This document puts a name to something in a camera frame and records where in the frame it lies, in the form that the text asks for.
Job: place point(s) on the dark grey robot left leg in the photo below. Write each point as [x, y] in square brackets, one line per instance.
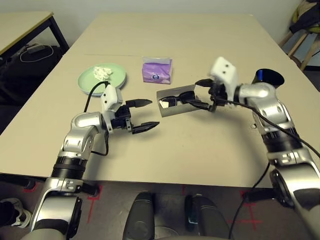
[140, 215]

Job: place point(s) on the black bag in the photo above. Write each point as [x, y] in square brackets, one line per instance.
[30, 75]

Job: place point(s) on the black sunglasses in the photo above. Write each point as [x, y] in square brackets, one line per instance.
[172, 100]

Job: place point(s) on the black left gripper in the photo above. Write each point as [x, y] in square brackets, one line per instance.
[123, 117]

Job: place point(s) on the light green plate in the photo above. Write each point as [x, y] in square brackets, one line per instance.
[87, 82]

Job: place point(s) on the dark grey robot right leg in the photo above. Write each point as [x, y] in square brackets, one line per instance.
[207, 217]

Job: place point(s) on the side table with black frame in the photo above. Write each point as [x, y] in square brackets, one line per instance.
[22, 25]

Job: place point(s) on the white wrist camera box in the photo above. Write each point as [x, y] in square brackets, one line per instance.
[225, 72]
[110, 97]

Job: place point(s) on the black table foot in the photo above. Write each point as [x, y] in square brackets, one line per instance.
[260, 195]
[29, 184]
[90, 189]

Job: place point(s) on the dark grey robot leg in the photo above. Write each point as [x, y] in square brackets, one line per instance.
[140, 215]
[207, 217]

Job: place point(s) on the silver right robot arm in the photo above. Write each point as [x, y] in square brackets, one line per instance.
[275, 107]

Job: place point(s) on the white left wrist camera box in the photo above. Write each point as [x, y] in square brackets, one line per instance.
[110, 97]

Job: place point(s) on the grey glasses case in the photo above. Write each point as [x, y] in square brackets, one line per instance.
[175, 112]

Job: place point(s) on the dark jacket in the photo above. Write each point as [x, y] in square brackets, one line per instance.
[306, 23]

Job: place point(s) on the blue pen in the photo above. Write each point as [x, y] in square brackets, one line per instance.
[261, 74]

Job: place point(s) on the purple tissue pack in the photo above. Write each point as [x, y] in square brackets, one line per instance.
[156, 72]

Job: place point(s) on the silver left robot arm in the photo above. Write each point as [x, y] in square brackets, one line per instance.
[77, 140]

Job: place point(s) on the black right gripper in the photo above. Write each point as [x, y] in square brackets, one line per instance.
[220, 96]

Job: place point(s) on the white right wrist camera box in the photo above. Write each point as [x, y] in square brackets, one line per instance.
[225, 72]

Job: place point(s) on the white pen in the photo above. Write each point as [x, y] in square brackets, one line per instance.
[253, 126]

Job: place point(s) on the red floor tape mark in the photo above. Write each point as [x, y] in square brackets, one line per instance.
[252, 221]

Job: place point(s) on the wooden stool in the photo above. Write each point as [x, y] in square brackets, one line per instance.
[300, 43]

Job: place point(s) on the yellow-green cushion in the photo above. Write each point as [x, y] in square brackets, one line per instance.
[295, 16]

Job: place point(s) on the black cup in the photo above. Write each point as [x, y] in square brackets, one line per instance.
[272, 78]

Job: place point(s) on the white tissue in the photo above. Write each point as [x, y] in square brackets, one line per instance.
[101, 73]

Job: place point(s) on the white black sneaker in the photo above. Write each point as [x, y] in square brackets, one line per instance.
[21, 215]

